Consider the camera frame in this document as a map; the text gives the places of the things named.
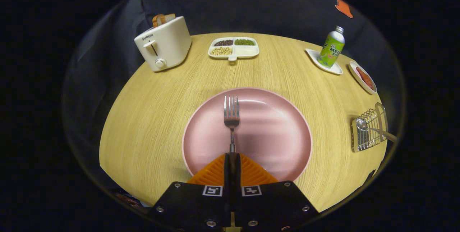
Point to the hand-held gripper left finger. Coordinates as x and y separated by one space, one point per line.
194 203

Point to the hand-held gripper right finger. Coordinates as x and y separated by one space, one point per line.
273 203

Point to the large pink plate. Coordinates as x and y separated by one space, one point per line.
273 135

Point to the white square coaster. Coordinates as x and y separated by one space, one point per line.
313 57

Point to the small white food plate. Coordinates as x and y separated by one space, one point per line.
355 75

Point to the white divided dish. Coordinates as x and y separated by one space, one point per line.
246 51

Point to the pile of yellow soybeans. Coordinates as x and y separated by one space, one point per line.
221 51

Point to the red meat pieces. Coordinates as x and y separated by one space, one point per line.
366 78

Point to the cream white toaster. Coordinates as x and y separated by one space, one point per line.
169 43

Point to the pile of dark red beans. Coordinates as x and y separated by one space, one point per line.
224 42

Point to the green label drink bottle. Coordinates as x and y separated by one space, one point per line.
331 50

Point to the pile of green beans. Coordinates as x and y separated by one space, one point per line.
244 42

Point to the toasted bread slice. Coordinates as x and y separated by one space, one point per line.
161 19

